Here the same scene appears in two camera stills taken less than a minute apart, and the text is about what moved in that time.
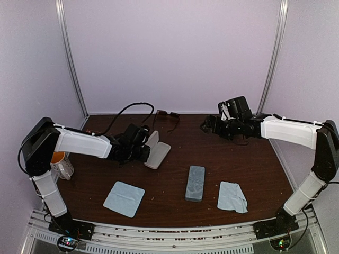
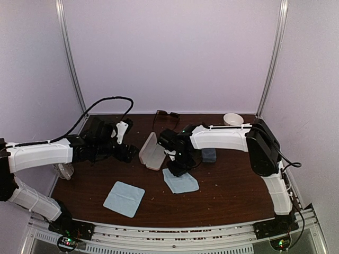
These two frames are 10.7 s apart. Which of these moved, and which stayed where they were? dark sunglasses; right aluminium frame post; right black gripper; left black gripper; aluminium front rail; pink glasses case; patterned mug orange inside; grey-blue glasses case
Moved: right black gripper; left black gripper; grey-blue glasses case
Stayed: aluminium front rail; dark sunglasses; right aluminium frame post; pink glasses case; patterned mug orange inside
